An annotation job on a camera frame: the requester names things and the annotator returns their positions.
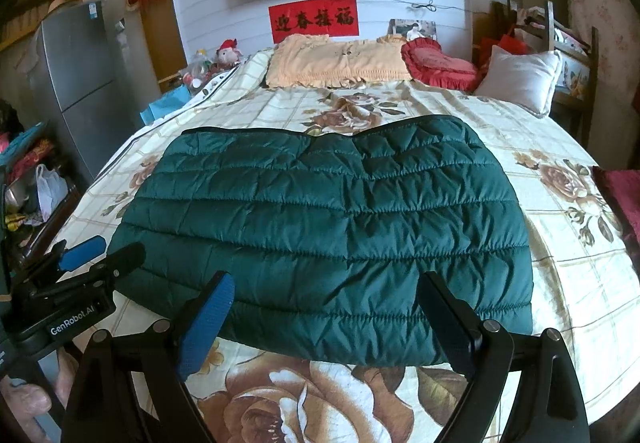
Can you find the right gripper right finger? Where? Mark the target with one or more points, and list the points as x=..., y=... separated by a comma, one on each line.
x=548, y=404

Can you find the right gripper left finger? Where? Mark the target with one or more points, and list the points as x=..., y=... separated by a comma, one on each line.
x=133, y=388

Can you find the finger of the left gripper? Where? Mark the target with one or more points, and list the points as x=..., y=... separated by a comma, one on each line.
x=118, y=264
x=69, y=259

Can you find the dark green quilted jacket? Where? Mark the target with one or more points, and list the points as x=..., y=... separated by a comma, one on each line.
x=326, y=237

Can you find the person's left hand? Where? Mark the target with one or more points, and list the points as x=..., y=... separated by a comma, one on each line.
x=28, y=401

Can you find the white plastic bag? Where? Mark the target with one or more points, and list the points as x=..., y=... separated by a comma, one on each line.
x=51, y=190

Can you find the floral cream bed blanket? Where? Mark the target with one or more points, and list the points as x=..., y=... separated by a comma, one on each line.
x=585, y=285

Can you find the blue paper bag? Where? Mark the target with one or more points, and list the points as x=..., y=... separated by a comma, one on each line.
x=169, y=102

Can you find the grey refrigerator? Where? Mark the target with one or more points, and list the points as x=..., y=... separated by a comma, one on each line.
x=76, y=90

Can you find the magenta cloth at bedside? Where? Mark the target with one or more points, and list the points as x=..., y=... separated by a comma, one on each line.
x=621, y=190

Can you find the plush toy red hat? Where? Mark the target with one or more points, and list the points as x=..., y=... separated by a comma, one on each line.
x=228, y=54

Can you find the wooden chair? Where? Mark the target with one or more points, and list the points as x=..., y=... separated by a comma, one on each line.
x=575, y=92

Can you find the white satin pillow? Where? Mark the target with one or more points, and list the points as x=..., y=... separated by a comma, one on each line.
x=527, y=80

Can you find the red banner with characters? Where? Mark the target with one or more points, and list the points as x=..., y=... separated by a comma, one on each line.
x=333, y=18

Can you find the red ruffled cushion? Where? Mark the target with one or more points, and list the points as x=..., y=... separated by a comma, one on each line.
x=427, y=63

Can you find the framed photo at headboard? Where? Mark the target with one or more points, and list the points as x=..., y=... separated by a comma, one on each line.
x=413, y=29

